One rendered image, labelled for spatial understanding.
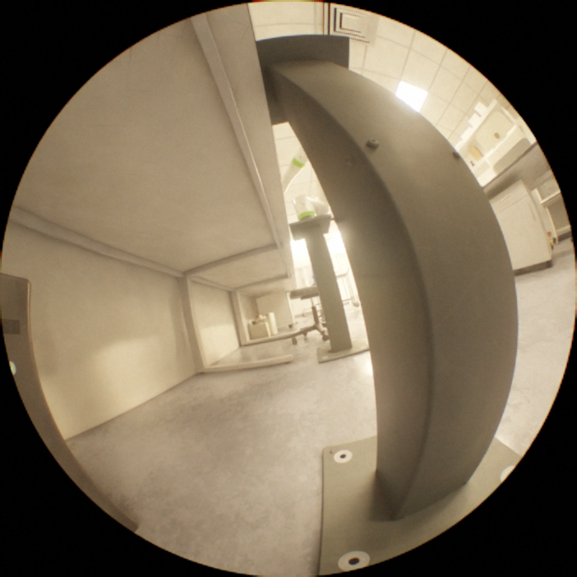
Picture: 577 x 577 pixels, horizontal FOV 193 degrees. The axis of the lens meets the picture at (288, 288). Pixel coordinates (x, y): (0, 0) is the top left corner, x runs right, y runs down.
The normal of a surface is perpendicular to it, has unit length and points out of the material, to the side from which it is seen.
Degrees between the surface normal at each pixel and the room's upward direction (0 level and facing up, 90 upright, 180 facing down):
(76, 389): 90
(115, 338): 90
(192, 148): 180
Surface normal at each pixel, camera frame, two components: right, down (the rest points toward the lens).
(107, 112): 0.22, 0.97
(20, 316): 0.97, -0.23
